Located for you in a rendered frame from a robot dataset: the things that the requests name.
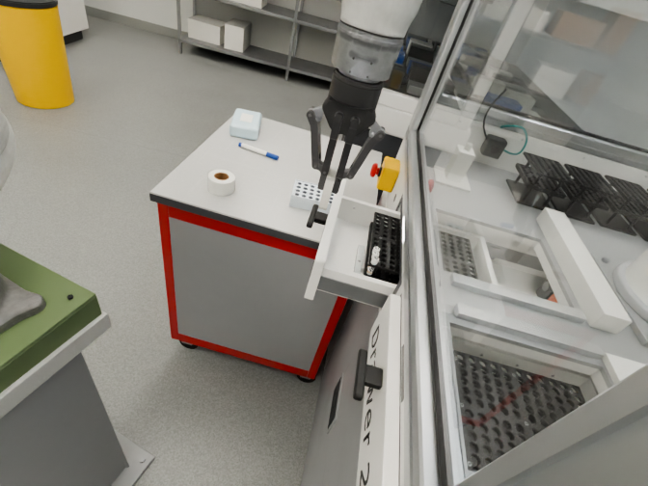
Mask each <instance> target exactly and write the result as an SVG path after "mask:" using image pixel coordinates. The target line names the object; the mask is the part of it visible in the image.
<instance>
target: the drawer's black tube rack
mask: <svg viewBox="0 0 648 486"><path fill-rule="evenodd" d="M382 218H383V220H382V231H381V237H380V238H381V242H380V254H379V261H378V262H379V264H378V268H377V269H376V268H374V271H373V273H372V275H368V274H367V273H366V272H367V266H368V258H369V250H370V242H371V234H372V226H373V222H370V225H369V232H368V239H367V246H366V254H365V261H364V275H365V276H368V277H371V278H374V279H378V280H381V281H384V282H388V283H391V284H398V282H399V259H400V219H398V218H394V217H392V216H389V215H385V214H383V217H382ZM386 218H388V219H386ZM393 220H394V221H393ZM384 221H386V222H387V223H386V222H384ZM393 224H394V225H393ZM384 225H385V226H384ZM393 228H394V229H393Z"/></svg>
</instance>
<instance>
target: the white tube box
mask: <svg viewBox="0 0 648 486"><path fill-rule="evenodd" d="M322 193H323V190H320V189H318V184H315V183H310V182H306V181H303V180H299V179H295V182H294V186H293V190H292V193H291V198H290V203H289V206H293V207H297V208H301V209H306V210H309V211H311V210H312V207H313V205H314V204H318V205H319V204H320V200H321V197H322ZM334 195H335V194H334V193H332V194H331V197H330V200H329V203H328V206H327V210H323V209H319V208H318V211H319V212H323V213H326V214H329V211H330V207H331V204H332V201H333V198H334Z"/></svg>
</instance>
